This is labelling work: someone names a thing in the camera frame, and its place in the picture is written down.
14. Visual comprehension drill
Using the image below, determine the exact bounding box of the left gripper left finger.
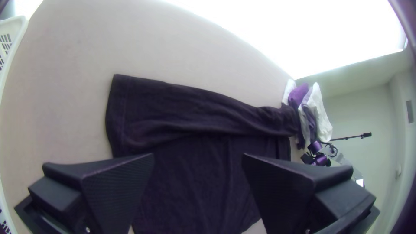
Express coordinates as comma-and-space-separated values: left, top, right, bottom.
14, 153, 155, 234

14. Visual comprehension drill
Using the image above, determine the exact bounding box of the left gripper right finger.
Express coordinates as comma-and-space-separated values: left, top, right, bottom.
242, 153, 381, 234

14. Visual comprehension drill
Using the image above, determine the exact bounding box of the black t-shirt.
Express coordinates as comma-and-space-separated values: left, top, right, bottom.
104, 74, 302, 234

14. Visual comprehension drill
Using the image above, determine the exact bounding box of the pile of folded clothes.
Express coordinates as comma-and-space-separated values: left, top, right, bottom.
282, 79, 334, 151

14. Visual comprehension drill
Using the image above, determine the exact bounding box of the white laundry basket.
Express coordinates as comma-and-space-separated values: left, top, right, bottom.
0, 15, 30, 98

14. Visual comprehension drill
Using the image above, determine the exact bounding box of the black cable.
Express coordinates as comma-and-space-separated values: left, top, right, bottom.
322, 141, 339, 159

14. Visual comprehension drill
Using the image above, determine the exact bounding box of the black boom stand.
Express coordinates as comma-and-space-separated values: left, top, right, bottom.
329, 132, 373, 142

